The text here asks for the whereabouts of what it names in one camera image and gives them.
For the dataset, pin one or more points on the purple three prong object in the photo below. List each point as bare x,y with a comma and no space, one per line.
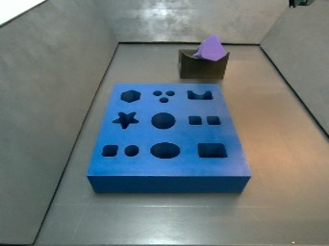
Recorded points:
210,50

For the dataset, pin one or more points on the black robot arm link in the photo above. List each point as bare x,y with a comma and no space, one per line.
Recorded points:
295,3

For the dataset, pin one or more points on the black curved fixture stand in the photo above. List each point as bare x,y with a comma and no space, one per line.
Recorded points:
200,69

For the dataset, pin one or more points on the blue foam shape-cutout block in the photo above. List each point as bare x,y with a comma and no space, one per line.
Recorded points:
167,140

